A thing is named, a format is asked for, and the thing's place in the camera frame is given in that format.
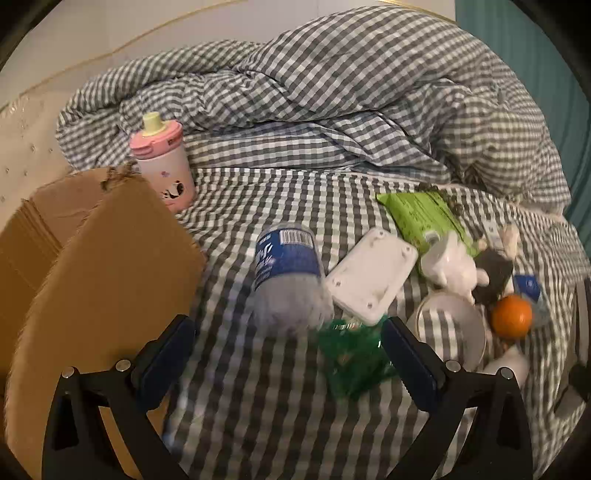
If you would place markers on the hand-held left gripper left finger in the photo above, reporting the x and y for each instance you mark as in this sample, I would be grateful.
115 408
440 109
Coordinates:
164 364

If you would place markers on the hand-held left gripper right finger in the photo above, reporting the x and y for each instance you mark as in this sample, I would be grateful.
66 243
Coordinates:
408 360

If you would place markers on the green crinkled plastic wrapper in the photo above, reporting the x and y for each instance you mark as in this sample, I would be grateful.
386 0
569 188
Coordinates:
351 355

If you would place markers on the white round bowl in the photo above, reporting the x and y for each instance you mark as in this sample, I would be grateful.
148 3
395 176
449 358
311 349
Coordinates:
466 323

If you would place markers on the white rectangular plastic case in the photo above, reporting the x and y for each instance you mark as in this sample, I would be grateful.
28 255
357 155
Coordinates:
369 272

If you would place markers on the white plastic bottle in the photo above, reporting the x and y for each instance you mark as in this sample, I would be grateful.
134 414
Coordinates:
508 364

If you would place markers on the orange fruit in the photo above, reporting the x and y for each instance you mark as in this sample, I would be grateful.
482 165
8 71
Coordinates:
511 317

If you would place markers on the brown cardboard box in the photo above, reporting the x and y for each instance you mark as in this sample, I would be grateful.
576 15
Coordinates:
115 258

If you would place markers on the black plush toy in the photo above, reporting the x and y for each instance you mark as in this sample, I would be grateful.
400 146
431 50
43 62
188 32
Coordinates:
494 274

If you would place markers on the blue label plastic water bottle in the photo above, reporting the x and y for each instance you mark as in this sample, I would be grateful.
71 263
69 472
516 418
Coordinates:
286 267

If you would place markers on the white ceramic animal figurine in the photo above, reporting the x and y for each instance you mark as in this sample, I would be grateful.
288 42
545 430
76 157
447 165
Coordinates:
452 267

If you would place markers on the grey checked bed sheet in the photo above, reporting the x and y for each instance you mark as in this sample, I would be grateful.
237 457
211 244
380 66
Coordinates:
258 406

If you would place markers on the green wipes packet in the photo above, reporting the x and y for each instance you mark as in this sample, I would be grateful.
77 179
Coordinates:
415 212

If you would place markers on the small white toy figure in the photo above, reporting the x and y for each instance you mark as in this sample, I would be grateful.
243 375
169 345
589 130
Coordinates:
510 237

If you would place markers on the pink sippy cup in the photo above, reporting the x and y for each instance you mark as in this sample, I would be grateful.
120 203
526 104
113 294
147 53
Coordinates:
166 170

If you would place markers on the grey checked duvet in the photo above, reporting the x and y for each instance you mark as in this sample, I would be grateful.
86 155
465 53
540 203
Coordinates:
323 92

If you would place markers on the teal curtain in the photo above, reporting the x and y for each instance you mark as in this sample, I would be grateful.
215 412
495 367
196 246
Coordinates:
531 55

